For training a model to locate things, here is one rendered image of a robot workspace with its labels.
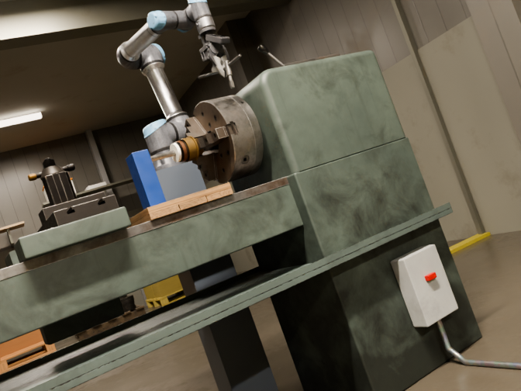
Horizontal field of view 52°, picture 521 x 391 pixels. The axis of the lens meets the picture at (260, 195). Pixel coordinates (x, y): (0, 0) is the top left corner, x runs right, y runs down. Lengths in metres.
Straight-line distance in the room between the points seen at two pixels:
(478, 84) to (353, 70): 2.26
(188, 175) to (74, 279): 0.95
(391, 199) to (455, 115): 2.48
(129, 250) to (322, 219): 0.69
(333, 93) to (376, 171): 0.34
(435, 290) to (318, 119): 0.77
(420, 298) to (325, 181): 0.55
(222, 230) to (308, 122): 0.52
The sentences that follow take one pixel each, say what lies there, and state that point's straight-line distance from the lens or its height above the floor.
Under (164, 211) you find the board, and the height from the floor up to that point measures 0.88.
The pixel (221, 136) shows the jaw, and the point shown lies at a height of 1.07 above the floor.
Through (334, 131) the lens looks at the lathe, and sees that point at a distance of 2.05.
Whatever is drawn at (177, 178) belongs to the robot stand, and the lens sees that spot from 2.39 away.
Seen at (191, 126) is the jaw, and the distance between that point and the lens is 2.05.
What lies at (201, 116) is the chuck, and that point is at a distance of 2.05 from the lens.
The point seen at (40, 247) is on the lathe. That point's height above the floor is 0.88.
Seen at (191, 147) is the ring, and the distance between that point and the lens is 1.94.
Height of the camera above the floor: 0.76
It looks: 2 degrees up
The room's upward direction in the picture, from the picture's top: 20 degrees counter-clockwise
